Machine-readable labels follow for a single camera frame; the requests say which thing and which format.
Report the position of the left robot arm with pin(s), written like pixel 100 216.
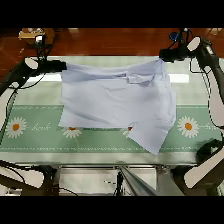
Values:
pixel 20 71

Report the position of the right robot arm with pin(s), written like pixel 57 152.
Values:
pixel 213 76

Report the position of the light blue shirt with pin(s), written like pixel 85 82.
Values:
pixel 116 100

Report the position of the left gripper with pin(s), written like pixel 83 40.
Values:
pixel 58 66

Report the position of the blue round object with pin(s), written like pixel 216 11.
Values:
pixel 174 36

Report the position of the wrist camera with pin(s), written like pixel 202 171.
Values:
pixel 181 35
pixel 40 40

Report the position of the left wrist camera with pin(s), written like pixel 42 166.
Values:
pixel 40 40

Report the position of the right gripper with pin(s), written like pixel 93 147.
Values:
pixel 172 54

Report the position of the silver frame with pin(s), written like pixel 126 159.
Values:
pixel 140 181

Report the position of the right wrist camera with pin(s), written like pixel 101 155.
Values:
pixel 181 35

